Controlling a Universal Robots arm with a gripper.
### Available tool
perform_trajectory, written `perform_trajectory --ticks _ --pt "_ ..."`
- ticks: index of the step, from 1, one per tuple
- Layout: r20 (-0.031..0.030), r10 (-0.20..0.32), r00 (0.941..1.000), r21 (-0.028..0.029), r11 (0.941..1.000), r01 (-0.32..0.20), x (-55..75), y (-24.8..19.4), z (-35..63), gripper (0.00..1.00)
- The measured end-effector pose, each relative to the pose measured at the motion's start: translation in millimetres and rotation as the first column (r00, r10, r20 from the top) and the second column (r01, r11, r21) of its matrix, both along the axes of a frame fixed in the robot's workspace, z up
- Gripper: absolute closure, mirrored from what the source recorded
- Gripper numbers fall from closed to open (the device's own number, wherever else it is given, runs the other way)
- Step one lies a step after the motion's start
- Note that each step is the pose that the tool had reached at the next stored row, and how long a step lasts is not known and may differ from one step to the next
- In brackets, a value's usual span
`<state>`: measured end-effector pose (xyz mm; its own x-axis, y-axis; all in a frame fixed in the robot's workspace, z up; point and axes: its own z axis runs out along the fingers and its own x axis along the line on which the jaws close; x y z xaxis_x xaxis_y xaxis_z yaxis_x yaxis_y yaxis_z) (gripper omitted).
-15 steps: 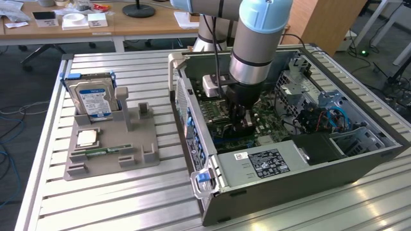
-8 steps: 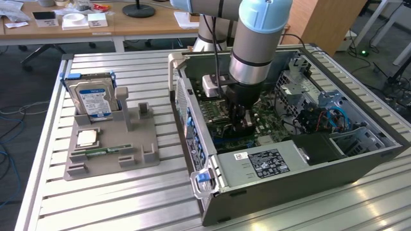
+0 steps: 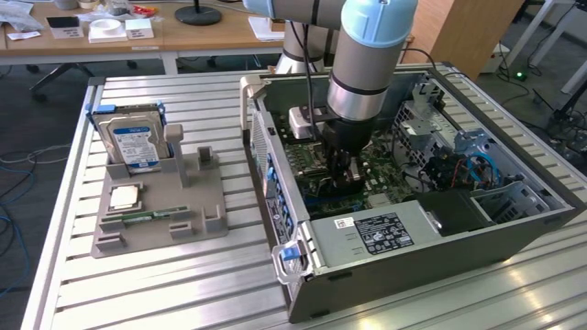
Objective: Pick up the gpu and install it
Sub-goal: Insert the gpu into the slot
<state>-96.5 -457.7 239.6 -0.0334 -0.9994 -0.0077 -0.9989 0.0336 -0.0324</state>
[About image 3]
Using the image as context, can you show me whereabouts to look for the grey power supply unit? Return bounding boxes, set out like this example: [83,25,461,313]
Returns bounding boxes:
[310,201,445,270]

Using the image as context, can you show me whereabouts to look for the green motherboard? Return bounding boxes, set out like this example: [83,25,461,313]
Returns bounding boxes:
[275,130,414,221]

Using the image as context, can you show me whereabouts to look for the white metal desk frame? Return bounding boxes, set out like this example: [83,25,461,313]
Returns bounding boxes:
[502,0,587,96]

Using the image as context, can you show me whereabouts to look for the metal disk bay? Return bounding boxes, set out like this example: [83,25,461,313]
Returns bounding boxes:
[471,180,551,223]

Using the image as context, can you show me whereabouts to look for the white tape roll box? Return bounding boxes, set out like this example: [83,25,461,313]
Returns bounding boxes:
[87,19,130,45]

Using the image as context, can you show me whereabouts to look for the blue data wire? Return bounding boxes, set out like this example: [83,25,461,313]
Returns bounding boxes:
[466,153,502,189]

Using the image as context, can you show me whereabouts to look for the plain white box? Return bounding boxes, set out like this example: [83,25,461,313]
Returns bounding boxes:
[124,19,155,40]

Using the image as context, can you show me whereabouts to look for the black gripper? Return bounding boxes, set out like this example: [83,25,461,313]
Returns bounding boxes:
[320,118,375,160]

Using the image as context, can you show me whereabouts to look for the grey plastic parts rack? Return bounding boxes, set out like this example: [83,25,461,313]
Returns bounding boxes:
[90,123,231,261]

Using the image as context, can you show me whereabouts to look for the wooden office desk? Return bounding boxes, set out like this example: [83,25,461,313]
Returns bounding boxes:
[0,0,288,66]

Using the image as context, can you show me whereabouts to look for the clear plastic bags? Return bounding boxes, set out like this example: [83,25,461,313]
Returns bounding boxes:
[0,0,46,32]

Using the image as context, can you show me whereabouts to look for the wooden cabinet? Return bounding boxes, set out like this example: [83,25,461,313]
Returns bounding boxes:
[401,0,527,80]

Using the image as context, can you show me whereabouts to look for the white paper card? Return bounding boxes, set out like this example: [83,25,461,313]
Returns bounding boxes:
[6,30,43,41]

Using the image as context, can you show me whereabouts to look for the hard disk blue carrier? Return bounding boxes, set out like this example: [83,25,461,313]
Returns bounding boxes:
[86,99,167,175]

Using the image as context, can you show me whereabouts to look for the white paper stack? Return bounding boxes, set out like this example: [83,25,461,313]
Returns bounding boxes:
[247,15,287,43]

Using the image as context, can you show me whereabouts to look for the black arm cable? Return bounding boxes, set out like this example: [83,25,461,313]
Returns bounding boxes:
[300,0,327,138]

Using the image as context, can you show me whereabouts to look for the metal CPU socket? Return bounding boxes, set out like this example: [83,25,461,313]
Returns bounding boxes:
[298,143,332,177]

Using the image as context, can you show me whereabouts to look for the grey open PC case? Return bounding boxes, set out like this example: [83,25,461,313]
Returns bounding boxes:
[240,61,579,324]

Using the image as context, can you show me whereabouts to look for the green RAM stick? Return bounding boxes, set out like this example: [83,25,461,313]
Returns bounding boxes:
[100,205,190,223]

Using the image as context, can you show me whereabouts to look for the black round lamp base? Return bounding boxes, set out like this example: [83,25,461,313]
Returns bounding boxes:
[174,0,224,25]

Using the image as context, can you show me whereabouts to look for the office chair base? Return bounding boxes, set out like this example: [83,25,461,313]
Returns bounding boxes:
[26,58,139,102]

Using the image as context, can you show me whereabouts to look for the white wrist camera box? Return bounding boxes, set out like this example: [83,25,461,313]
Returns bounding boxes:
[287,105,331,140]

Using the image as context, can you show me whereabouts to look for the black and white sign box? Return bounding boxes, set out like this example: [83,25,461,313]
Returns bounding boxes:
[47,16,84,39]

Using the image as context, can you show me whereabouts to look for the blue case latch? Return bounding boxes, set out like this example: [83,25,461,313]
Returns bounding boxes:
[278,247,300,265]

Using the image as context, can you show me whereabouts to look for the silver CPU chip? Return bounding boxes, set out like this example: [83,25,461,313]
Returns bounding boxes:
[107,185,143,210]

